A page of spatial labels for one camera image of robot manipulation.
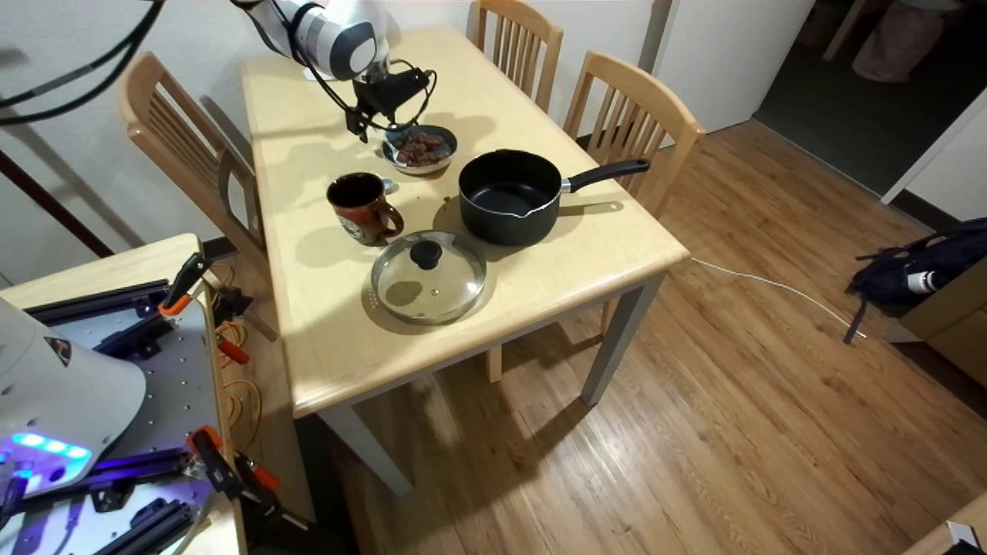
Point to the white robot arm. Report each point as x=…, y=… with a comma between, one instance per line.
x=339, y=34

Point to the pink bin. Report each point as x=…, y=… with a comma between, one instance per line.
x=903, y=42

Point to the wooden furniture corner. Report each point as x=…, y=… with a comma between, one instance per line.
x=957, y=539

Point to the glass pot lid black knob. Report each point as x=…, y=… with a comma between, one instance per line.
x=448, y=293

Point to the brown glazed mug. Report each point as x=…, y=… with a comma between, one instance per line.
x=359, y=205

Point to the grey perforated mounting plate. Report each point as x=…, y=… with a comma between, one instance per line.
x=170, y=396

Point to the light wooden robot stand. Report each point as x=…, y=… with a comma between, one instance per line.
x=104, y=269

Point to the blue bowl with brown cereal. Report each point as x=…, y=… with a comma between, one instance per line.
x=427, y=153

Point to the dark backpack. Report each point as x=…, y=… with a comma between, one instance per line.
x=914, y=269

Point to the black metal bar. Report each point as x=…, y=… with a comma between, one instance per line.
x=96, y=303

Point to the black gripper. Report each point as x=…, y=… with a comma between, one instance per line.
x=397, y=90

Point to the grey table leg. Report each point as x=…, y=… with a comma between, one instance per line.
x=366, y=449
x=617, y=335

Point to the white plastic spoon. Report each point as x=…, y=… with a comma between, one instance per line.
x=391, y=153

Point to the light wooden slat-back chair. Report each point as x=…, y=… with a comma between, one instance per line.
x=629, y=114
x=156, y=98
x=520, y=42

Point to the black metal bracket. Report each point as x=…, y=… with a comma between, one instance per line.
x=156, y=525
x=134, y=472
x=134, y=338

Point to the orange black bar clamp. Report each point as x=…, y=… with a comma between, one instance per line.
x=221, y=463
x=187, y=281

